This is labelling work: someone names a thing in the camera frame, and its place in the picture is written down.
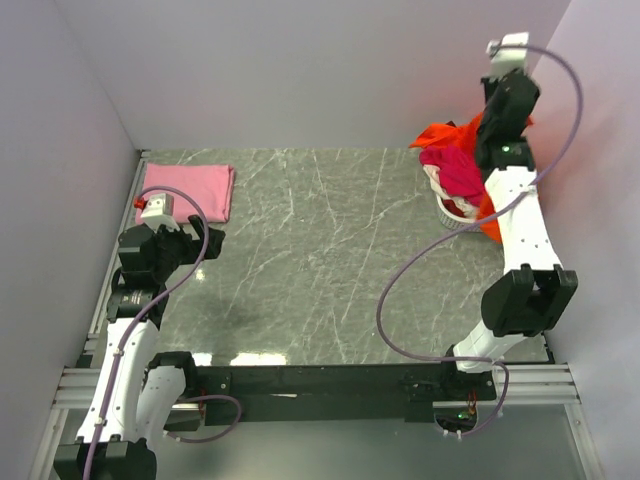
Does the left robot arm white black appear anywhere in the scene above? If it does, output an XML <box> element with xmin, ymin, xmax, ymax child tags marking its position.
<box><xmin>53</xmin><ymin>215</ymin><xmax>225</xmax><ymax>479</ymax></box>

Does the folded pink t shirt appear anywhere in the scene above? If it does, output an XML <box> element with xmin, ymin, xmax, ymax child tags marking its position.
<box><xmin>143</xmin><ymin>163</ymin><xmax>235</xmax><ymax>223</ymax></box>

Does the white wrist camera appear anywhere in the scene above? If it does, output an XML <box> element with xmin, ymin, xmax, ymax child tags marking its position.
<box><xmin>486</xmin><ymin>32</ymin><xmax>530</xmax><ymax>79</ymax></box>
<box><xmin>133</xmin><ymin>193</ymin><xmax>179</xmax><ymax>233</ymax></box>

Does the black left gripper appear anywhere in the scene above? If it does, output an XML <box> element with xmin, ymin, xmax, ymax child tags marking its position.
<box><xmin>150</xmin><ymin>214</ymin><xmax>224</xmax><ymax>281</ymax></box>

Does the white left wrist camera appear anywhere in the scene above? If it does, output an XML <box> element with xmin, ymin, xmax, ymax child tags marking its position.
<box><xmin>133</xmin><ymin>193</ymin><xmax>179</xmax><ymax>233</ymax></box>

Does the orange t shirt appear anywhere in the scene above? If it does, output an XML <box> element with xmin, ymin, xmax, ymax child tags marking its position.
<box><xmin>409</xmin><ymin>112</ymin><xmax>535</xmax><ymax>244</ymax></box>

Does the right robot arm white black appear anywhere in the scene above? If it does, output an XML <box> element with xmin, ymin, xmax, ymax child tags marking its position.
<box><xmin>438</xmin><ymin>69</ymin><xmax>578</xmax><ymax>399</ymax></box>

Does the magenta t shirt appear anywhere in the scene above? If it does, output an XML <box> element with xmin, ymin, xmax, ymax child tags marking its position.
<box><xmin>419</xmin><ymin>145</ymin><xmax>484</xmax><ymax>207</ymax></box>

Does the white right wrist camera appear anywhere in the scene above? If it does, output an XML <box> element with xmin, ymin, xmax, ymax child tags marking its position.
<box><xmin>486</xmin><ymin>32</ymin><xmax>530</xmax><ymax>79</ymax></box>

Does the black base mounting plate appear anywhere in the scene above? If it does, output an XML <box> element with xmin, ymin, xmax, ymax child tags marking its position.
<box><xmin>178</xmin><ymin>363</ymin><xmax>497</xmax><ymax>426</ymax></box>

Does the aluminium frame rail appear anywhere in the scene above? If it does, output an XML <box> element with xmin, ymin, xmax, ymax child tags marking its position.
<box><xmin>52</xmin><ymin>364</ymin><xmax>581</xmax><ymax>411</ymax></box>

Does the white laundry basket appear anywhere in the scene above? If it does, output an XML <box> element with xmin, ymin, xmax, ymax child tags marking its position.
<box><xmin>435</xmin><ymin>195</ymin><xmax>482</xmax><ymax>233</ymax></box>

